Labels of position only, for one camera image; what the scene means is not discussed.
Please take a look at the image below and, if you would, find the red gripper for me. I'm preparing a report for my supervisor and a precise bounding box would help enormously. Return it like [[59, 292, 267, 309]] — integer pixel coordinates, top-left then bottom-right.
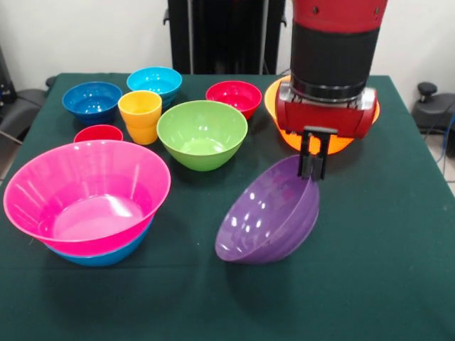
[[275, 81, 378, 182]]

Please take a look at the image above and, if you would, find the purple bowl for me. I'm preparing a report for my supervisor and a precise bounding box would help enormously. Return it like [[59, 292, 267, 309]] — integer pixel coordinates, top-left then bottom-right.
[[214, 154, 321, 266]]

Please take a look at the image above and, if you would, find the large pink bowl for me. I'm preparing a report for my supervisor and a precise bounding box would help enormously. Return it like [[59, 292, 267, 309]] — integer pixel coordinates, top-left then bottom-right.
[[3, 139, 172, 256]]

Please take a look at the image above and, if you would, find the large orange bowl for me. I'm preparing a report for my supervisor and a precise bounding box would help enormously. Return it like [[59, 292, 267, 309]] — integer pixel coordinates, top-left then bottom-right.
[[264, 76, 381, 156]]

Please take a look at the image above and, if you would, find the small red bowl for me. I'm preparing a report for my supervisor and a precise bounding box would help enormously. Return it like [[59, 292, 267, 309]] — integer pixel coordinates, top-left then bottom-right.
[[205, 80, 263, 121]]

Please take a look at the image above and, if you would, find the green bowl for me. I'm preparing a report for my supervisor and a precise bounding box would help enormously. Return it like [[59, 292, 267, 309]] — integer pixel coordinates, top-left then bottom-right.
[[156, 99, 249, 173]]

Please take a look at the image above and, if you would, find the dark green tablecloth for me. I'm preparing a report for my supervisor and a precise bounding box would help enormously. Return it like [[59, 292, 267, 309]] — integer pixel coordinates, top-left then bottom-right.
[[0, 72, 455, 341]]

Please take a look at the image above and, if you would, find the black knobbed device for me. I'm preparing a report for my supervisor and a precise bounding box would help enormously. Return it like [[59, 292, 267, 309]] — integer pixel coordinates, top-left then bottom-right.
[[411, 82, 455, 159]]

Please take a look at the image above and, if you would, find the yellow cup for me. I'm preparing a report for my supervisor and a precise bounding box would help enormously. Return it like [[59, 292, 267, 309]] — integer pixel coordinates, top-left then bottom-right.
[[117, 90, 164, 146]]

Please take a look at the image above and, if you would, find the small light blue bowl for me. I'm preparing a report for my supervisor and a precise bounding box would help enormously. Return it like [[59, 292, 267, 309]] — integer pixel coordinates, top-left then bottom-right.
[[126, 66, 183, 109]]

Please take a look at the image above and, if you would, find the red cup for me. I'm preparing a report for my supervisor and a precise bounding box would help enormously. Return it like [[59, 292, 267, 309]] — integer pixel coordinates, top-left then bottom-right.
[[73, 124, 124, 144]]

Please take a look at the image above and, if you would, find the large light blue bowl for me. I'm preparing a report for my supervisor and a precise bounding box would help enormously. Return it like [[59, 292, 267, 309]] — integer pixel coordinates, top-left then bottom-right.
[[44, 216, 156, 268]]

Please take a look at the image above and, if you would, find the small dark blue bowl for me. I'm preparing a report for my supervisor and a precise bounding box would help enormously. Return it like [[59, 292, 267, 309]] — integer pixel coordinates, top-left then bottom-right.
[[62, 81, 124, 125]]

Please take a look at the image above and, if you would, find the black chair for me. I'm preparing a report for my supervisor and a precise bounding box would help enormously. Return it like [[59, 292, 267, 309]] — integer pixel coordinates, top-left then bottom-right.
[[0, 44, 49, 145]]

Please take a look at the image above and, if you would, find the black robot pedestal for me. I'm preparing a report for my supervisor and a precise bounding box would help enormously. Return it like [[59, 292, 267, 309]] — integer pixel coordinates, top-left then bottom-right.
[[163, 0, 296, 75]]

